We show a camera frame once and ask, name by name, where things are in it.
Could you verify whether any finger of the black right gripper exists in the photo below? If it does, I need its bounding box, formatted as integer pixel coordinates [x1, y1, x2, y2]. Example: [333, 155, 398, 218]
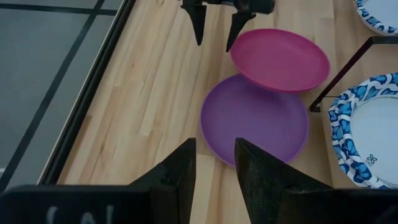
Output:
[225, 11, 257, 53]
[182, 2, 208, 47]

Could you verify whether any black aluminium table frame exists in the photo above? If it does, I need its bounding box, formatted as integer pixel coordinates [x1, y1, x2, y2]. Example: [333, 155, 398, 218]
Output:
[37, 0, 137, 187]

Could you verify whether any pink plastic plate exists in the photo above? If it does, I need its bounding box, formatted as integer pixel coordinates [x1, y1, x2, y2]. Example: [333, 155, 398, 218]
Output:
[229, 28, 331, 93]

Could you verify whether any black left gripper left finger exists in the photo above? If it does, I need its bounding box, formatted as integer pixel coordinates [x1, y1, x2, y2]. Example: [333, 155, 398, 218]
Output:
[128, 137, 197, 224]

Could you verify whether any blue patterned paper plate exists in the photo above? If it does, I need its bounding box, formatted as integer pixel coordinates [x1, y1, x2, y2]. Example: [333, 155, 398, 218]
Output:
[328, 73, 398, 190]
[353, 0, 398, 35]

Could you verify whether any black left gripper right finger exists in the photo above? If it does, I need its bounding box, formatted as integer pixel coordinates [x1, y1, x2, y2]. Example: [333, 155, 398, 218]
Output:
[234, 138, 333, 224]

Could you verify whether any purple plastic plate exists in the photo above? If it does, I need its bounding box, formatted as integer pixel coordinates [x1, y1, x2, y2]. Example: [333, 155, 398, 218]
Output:
[200, 73, 310, 169]

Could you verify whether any black wire rack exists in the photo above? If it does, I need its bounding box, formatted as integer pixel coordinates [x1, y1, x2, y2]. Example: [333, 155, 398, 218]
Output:
[309, 35, 398, 189]

